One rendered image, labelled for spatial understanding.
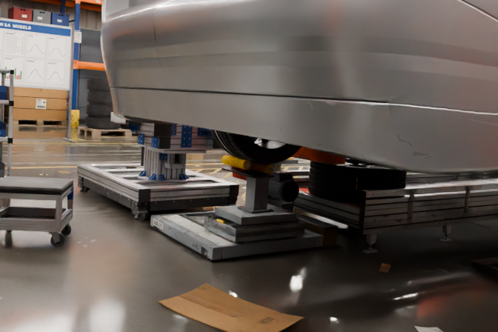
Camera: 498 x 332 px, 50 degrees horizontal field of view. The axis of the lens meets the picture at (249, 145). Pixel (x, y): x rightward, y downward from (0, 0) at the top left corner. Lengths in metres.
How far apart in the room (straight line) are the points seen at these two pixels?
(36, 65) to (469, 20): 8.33
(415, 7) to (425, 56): 0.11
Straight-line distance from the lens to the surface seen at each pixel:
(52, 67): 9.38
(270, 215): 3.20
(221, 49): 1.54
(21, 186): 3.20
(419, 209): 3.74
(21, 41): 9.28
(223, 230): 3.16
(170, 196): 3.94
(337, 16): 1.28
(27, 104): 12.77
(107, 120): 10.60
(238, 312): 2.35
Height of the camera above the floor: 0.89
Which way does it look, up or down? 5 degrees down
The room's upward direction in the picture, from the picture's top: 4 degrees clockwise
